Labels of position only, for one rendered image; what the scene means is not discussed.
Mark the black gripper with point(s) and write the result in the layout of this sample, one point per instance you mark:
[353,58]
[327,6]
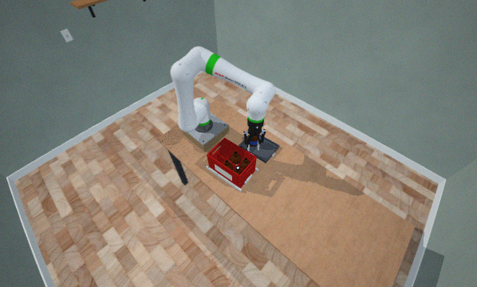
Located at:
[255,133]

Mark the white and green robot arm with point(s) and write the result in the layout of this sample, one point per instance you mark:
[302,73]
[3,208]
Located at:
[194,114]

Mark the red plastic crate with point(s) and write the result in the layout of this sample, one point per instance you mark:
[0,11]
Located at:
[224,153]

